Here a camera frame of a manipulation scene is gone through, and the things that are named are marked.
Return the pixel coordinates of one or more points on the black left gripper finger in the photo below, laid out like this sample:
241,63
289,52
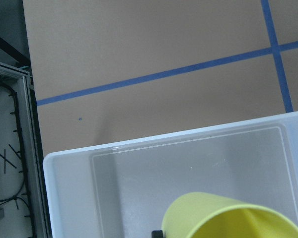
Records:
157,234

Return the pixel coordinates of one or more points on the yellow plastic cup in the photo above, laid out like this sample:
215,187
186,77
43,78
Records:
204,215

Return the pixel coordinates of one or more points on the translucent white plastic bin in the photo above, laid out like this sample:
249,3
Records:
123,189

